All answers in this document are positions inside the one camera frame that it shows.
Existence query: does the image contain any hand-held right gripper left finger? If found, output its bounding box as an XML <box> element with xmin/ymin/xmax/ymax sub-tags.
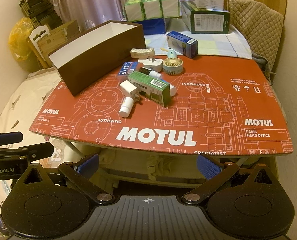
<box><xmin>20</xmin><ymin>154</ymin><xmax>114</xmax><ymax>205</ymax></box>

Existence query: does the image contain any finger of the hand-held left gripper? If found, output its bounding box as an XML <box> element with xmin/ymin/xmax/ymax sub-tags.
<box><xmin>0</xmin><ymin>132</ymin><xmax>24</xmax><ymax>147</ymax></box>
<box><xmin>0</xmin><ymin>142</ymin><xmax>54</xmax><ymax>164</ymax></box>

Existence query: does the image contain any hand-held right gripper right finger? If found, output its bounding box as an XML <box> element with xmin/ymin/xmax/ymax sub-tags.
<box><xmin>181</xmin><ymin>154</ymin><xmax>277</xmax><ymax>205</ymax></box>

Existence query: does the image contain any small white bottle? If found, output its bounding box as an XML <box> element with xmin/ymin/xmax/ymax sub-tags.
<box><xmin>119</xmin><ymin>97</ymin><xmax>135</xmax><ymax>118</ymax></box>

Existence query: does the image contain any white charger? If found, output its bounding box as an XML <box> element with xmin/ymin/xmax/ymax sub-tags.
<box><xmin>120</xmin><ymin>80</ymin><xmax>142</xmax><ymax>102</ymax></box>

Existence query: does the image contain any small green box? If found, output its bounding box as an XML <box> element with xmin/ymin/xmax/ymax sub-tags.
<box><xmin>128</xmin><ymin>71</ymin><xmax>170</xmax><ymax>107</ymax></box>

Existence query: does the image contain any brown cardboard box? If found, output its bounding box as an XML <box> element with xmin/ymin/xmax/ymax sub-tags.
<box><xmin>48</xmin><ymin>20</ymin><xmax>147</xmax><ymax>97</ymax></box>
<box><xmin>37</xmin><ymin>19</ymin><xmax>80</xmax><ymax>53</ymax></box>

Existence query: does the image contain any blue floss pick box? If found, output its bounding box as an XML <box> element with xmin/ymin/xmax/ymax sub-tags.
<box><xmin>118</xmin><ymin>61</ymin><xmax>139</xmax><ymax>77</ymax></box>

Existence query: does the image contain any small round handheld fan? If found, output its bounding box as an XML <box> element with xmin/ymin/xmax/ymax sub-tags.
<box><xmin>162</xmin><ymin>56</ymin><xmax>185</xmax><ymax>75</ymax></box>

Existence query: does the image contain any dark bottle with white cap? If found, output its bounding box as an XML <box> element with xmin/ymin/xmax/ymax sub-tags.
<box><xmin>139</xmin><ymin>67</ymin><xmax>162</xmax><ymax>80</ymax></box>

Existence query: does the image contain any white plug adapter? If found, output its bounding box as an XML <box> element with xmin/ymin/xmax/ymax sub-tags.
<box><xmin>142</xmin><ymin>58</ymin><xmax>163</xmax><ymax>73</ymax></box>

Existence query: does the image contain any beige slotted plastic device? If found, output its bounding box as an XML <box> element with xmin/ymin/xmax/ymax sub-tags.
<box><xmin>130</xmin><ymin>47</ymin><xmax>155</xmax><ymax>58</ymax></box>

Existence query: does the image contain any blue white medicine box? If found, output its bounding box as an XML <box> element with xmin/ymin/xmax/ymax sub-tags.
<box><xmin>166</xmin><ymin>31</ymin><xmax>198</xmax><ymax>58</ymax></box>

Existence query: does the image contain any cream cartoon print blanket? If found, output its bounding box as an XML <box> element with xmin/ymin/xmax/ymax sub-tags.
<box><xmin>0</xmin><ymin>70</ymin><xmax>89</xmax><ymax>230</ymax></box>

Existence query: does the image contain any red printed cardboard sheet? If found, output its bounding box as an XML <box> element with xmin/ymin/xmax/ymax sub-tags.
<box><xmin>28</xmin><ymin>51</ymin><xmax>294</xmax><ymax>157</ymax></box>

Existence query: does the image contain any yellow plastic bag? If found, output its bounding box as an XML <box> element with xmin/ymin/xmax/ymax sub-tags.
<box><xmin>8</xmin><ymin>17</ymin><xmax>37</xmax><ymax>62</ymax></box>

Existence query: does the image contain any white carved chair back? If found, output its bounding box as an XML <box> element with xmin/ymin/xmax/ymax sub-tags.
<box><xmin>28</xmin><ymin>25</ymin><xmax>51</xmax><ymax>69</ymax></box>

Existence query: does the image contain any open brown cardboard box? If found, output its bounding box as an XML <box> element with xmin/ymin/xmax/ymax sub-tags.
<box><xmin>37</xmin><ymin>19</ymin><xmax>80</xmax><ymax>53</ymax></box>

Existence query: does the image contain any dark green carton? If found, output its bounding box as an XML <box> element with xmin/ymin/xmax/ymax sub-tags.
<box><xmin>181</xmin><ymin>0</ymin><xmax>231</xmax><ymax>35</ymax></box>

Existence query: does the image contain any beige quilted cushion cover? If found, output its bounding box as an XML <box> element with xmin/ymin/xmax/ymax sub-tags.
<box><xmin>227</xmin><ymin>0</ymin><xmax>285</xmax><ymax>80</ymax></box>

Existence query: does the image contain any dark blue carton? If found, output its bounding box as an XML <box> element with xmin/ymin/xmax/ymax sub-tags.
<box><xmin>141</xmin><ymin>17</ymin><xmax>167</xmax><ymax>35</ymax></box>

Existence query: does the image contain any mauve patterned curtain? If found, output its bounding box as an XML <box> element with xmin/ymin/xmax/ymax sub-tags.
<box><xmin>41</xmin><ymin>0</ymin><xmax>196</xmax><ymax>30</ymax></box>

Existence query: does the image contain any green tissue multipack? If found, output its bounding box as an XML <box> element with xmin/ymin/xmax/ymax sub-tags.
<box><xmin>124</xmin><ymin>0</ymin><xmax>182</xmax><ymax>22</ymax></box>

